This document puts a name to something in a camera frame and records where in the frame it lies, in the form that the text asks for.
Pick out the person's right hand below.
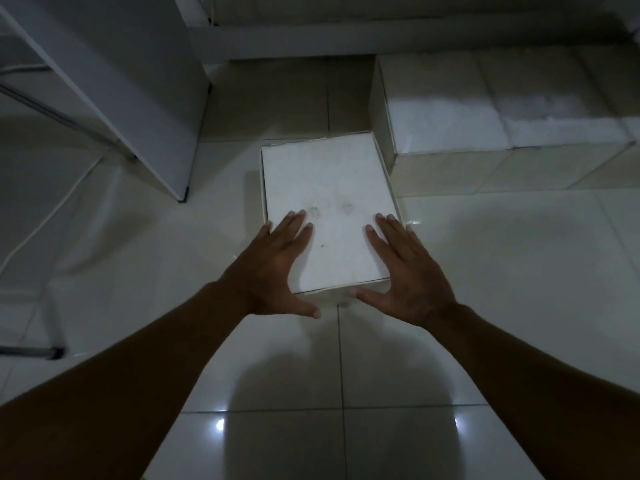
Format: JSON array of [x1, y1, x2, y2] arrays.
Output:
[[349, 213, 459, 329]]

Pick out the grey cabinet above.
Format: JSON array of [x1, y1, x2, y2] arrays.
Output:
[[0, 0, 211, 203]]

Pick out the person's left forearm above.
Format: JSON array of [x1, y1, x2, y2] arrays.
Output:
[[0, 282, 257, 480]]

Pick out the person's right forearm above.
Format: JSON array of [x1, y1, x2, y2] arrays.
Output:
[[425, 304, 640, 480]]

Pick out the grey metal bar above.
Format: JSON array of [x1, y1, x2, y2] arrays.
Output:
[[0, 84, 138, 161]]

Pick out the white cable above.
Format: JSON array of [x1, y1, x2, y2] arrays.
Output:
[[0, 154, 110, 275]]

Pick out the person's left hand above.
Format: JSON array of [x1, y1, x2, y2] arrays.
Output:
[[216, 210, 322, 320]]

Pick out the white square carton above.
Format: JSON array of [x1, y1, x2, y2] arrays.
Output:
[[259, 133, 407, 296]]

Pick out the stack of white boxes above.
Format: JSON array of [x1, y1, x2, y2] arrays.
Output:
[[369, 45, 640, 196]]

